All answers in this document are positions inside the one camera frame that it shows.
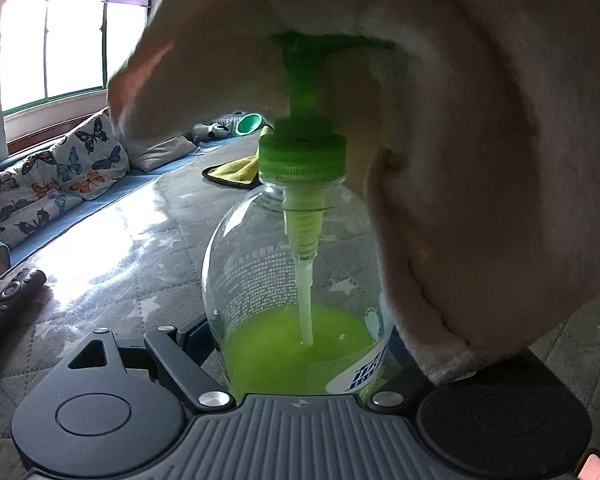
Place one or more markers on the clear green soap pump bottle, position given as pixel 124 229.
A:
pixel 290 278

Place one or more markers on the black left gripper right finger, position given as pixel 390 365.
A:
pixel 404 386

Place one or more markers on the window with green frame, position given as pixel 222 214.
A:
pixel 53 49

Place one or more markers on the pink terry towel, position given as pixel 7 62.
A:
pixel 474 137

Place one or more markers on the green plastic basin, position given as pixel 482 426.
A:
pixel 248 123

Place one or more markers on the yellow black microfiber cloth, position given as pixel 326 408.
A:
pixel 242 173

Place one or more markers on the black remote control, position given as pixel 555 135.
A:
pixel 19 294

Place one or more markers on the butterfly print cushion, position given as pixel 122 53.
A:
pixel 46 184

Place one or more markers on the grey plain cushion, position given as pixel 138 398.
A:
pixel 147 155

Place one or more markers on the grey quilted table cover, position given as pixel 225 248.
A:
pixel 135 265

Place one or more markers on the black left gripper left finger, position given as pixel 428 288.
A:
pixel 179 354

